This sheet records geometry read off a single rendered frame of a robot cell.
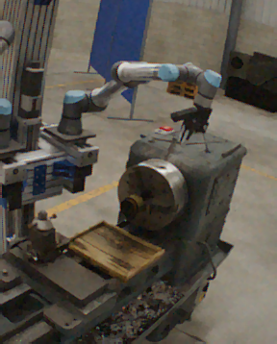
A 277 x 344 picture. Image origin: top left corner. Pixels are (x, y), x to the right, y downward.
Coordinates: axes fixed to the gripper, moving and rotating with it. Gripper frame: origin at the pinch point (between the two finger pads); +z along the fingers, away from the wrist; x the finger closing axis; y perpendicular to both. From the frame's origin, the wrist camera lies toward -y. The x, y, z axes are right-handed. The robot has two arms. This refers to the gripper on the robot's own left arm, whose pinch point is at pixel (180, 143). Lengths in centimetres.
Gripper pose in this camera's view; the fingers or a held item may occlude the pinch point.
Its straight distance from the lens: 180.0
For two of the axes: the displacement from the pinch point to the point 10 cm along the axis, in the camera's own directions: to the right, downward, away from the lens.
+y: 9.1, 1.5, 3.8
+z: -3.3, 8.3, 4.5
